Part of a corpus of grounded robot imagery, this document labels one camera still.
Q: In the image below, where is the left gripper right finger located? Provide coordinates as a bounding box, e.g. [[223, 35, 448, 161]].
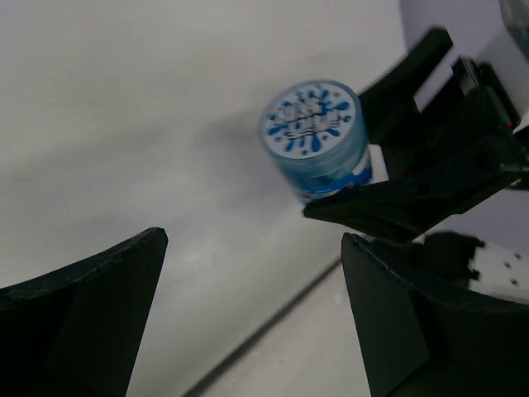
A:
[[341, 232, 528, 396]]

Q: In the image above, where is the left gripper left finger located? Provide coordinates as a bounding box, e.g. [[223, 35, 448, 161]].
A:
[[1, 227, 168, 396]]

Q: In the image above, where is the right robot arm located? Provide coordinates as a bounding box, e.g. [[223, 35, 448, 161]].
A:
[[303, 26, 528, 303]]

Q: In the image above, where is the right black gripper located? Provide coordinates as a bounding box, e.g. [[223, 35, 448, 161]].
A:
[[303, 27, 528, 243]]

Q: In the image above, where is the blue slime jar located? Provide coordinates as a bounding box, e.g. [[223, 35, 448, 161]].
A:
[[258, 79, 373, 204]]

